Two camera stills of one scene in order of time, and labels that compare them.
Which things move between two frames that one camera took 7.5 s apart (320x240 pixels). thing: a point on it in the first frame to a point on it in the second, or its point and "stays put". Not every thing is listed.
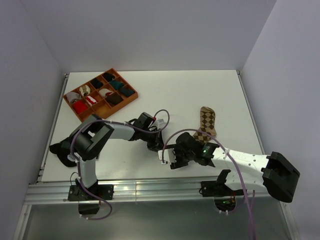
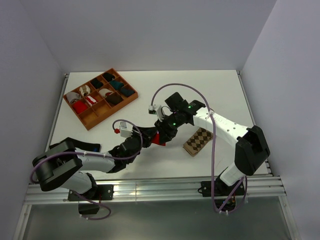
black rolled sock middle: x=96 y=83 stays put
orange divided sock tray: x=103 y=96 stays put
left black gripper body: x=152 y=139 to x=144 y=139
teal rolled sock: x=116 y=84 stays put
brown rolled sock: x=114 y=98 stays put
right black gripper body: x=182 y=157 to x=169 y=125
